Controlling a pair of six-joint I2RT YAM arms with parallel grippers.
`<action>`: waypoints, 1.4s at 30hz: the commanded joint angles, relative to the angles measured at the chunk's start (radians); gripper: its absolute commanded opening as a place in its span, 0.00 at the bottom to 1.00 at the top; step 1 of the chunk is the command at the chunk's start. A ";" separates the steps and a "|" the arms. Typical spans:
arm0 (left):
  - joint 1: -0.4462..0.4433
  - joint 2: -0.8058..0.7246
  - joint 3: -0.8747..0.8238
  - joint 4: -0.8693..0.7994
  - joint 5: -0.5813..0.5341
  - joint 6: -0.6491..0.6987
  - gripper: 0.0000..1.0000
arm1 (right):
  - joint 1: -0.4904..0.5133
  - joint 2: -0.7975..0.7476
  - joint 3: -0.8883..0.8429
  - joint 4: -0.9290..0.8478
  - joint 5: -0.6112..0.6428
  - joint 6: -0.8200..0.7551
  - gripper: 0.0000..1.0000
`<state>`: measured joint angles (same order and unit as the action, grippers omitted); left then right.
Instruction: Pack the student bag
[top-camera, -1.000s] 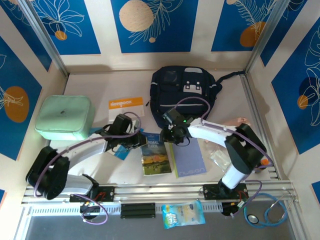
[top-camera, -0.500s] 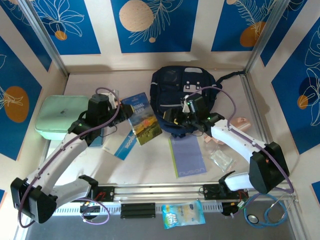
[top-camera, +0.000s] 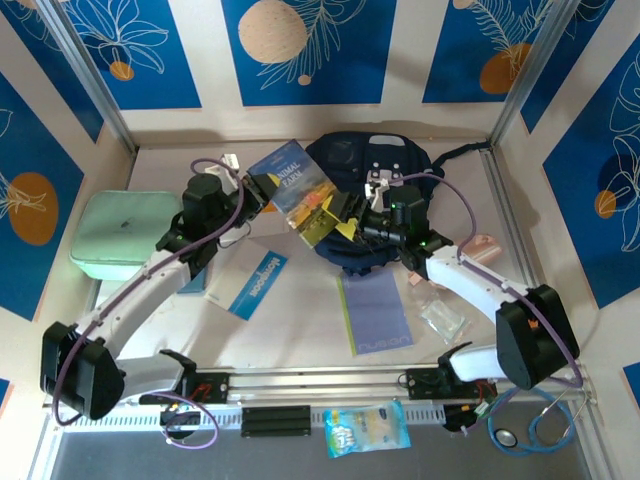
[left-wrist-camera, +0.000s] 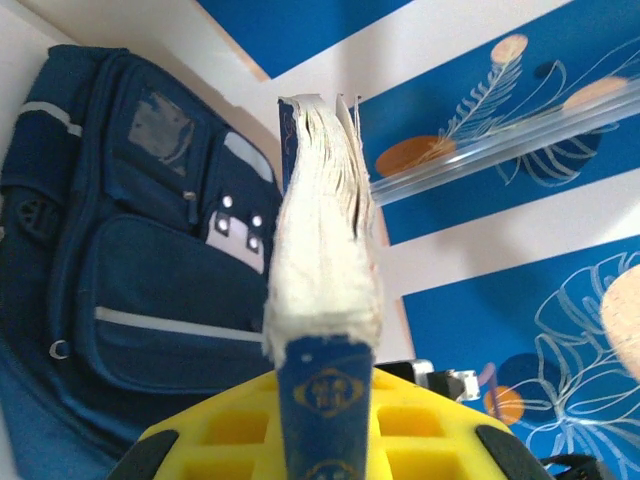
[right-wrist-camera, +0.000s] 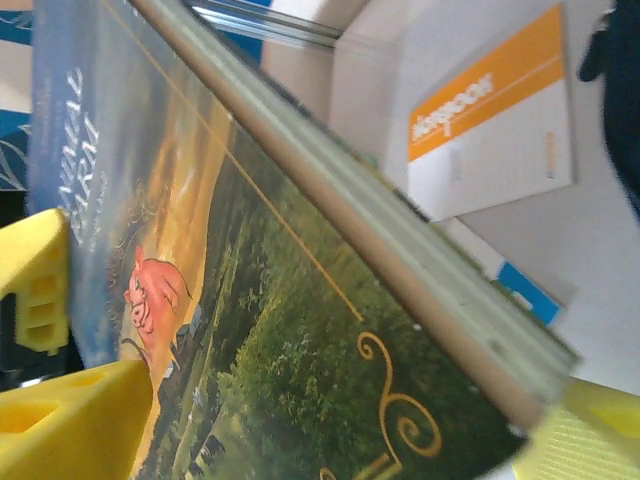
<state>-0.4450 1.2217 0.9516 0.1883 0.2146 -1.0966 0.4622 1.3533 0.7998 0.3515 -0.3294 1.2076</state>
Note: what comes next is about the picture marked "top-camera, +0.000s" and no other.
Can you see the navy blue student backpack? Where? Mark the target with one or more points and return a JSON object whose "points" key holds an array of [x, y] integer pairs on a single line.
{"points": [[360, 257]]}

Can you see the Animal Farm book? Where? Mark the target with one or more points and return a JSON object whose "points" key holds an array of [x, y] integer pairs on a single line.
{"points": [[300, 200]]}

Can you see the blue and white notebook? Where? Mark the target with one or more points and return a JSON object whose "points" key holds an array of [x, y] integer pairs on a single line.
{"points": [[255, 287]]}

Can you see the lavender Nusign notebook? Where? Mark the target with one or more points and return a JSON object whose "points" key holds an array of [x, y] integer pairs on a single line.
{"points": [[375, 310]]}

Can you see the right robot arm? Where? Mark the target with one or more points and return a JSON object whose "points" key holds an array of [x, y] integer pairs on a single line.
{"points": [[465, 280]]}

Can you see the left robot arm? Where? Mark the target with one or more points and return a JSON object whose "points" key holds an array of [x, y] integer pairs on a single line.
{"points": [[140, 295]]}

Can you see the mint green lunch bag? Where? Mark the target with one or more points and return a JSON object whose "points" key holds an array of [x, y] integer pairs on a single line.
{"points": [[120, 225]]}

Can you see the clear plastic bag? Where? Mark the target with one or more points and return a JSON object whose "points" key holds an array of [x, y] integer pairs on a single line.
{"points": [[442, 320]]}

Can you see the small teal box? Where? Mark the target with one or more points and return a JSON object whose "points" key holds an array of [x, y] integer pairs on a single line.
{"points": [[195, 285]]}

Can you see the blue snack packet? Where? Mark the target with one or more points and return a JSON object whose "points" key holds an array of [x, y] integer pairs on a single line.
{"points": [[365, 427]]}

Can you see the black ribbed block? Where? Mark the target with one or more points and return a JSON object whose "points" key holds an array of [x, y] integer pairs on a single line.
{"points": [[276, 421]]}

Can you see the right black connector board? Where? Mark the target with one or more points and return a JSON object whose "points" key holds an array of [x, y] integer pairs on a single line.
{"points": [[457, 417]]}

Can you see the black connector board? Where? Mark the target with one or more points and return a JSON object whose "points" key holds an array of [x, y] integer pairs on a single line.
{"points": [[175, 415], [457, 417]]}

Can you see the left black connector board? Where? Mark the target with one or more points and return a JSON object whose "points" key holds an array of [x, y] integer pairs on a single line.
{"points": [[175, 415]]}

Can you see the blue stethoscope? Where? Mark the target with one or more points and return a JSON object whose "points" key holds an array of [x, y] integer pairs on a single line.
{"points": [[507, 437]]}

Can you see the grey metal panel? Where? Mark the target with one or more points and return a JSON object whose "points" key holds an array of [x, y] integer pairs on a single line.
{"points": [[250, 460]]}

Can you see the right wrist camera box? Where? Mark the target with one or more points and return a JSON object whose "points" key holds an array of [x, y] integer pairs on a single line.
{"points": [[380, 187]]}

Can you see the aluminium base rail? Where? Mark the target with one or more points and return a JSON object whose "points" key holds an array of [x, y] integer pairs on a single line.
{"points": [[325, 382]]}

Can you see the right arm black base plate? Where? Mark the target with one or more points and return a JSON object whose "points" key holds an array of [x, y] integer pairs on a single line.
{"points": [[420, 385]]}

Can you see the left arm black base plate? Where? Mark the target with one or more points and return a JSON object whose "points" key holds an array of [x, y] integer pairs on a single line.
{"points": [[215, 387]]}

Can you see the left aluminium frame post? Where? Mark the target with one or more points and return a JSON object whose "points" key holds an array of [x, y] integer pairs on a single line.
{"points": [[85, 70]]}

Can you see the aluminium frame post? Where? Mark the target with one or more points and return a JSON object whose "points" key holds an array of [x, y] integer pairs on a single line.
{"points": [[530, 75], [85, 70]]}

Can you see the right aluminium frame post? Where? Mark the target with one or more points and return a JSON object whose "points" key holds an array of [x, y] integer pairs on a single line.
{"points": [[530, 75]]}

